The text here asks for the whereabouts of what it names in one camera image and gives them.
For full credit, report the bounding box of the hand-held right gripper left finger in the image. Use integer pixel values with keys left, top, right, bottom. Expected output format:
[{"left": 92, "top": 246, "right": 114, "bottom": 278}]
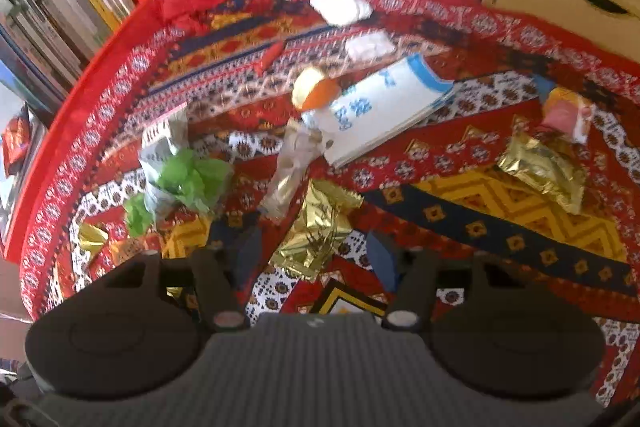
[{"left": 114, "top": 213, "right": 264, "bottom": 334}]

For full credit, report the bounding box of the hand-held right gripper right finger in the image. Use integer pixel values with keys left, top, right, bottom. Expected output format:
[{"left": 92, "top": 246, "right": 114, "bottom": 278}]
[{"left": 366, "top": 231, "right": 539, "bottom": 334}]

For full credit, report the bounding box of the gold foil wrapper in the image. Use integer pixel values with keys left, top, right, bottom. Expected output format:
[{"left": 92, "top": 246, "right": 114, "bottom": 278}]
[{"left": 269, "top": 179, "right": 363, "bottom": 282}]

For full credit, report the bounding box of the white and blue booklet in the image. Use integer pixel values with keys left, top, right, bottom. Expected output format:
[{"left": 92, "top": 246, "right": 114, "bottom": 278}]
[{"left": 300, "top": 54, "right": 456, "bottom": 168}]

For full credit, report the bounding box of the orange peel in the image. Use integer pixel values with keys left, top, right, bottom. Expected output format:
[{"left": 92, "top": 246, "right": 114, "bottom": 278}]
[{"left": 291, "top": 68, "right": 345, "bottom": 112}]

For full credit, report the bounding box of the white tissue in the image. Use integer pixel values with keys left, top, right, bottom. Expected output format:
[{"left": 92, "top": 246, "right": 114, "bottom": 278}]
[{"left": 309, "top": 0, "right": 373, "bottom": 26}]

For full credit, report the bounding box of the red patterned tablecloth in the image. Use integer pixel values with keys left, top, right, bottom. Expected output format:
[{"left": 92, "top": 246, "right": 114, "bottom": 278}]
[{"left": 2, "top": 0, "right": 640, "bottom": 408}]

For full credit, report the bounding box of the green and white plastic bag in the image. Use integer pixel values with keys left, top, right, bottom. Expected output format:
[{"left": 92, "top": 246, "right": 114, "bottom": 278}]
[{"left": 124, "top": 149, "right": 235, "bottom": 238}]

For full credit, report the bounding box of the clear plastic wrapper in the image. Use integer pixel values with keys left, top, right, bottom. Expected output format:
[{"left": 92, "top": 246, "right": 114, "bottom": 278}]
[{"left": 260, "top": 117, "right": 337, "bottom": 220}]

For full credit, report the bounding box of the grey crumpled newspaper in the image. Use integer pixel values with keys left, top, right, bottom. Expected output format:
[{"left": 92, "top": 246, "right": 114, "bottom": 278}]
[{"left": 138, "top": 104, "right": 192, "bottom": 218}]

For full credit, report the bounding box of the small gold wrapper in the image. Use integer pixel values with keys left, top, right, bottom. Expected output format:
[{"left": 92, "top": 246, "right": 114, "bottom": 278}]
[{"left": 77, "top": 222, "right": 110, "bottom": 253}]

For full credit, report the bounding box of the gold foil snack bag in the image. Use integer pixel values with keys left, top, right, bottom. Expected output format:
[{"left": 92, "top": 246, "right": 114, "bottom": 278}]
[{"left": 496, "top": 132, "right": 587, "bottom": 214}]

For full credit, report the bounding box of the small red wrapper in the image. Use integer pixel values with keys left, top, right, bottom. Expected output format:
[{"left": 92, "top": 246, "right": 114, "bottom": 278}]
[{"left": 256, "top": 41, "right": 285, "bottom": 75}]

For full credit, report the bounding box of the white tissue packet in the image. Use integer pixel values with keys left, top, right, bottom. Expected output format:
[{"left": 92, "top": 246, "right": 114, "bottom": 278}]
[{"left": 345, "top": 32, "right": 393, "bottom": 62}]

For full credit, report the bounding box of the stack of magazines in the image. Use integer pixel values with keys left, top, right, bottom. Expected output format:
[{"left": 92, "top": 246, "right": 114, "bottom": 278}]
[{"left": 0, "top": 57, "right": 51, "bottom": 253}]

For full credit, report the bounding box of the pink and orange snack packet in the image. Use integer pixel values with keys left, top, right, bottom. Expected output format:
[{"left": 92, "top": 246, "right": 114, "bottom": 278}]
[{"left": 540, "top": 88, "right": 597, "bottom": 144}]

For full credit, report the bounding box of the red snack packet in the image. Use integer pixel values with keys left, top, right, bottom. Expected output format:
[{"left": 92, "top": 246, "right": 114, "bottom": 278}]
[{"left": 2, "top": 114, "right": 32, "bottom": 168}]

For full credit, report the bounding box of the stack of leaning books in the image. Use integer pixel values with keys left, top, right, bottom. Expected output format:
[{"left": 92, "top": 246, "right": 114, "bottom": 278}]
[{"left": 0, "top": 0, "right": 137, "bottom": 118}]

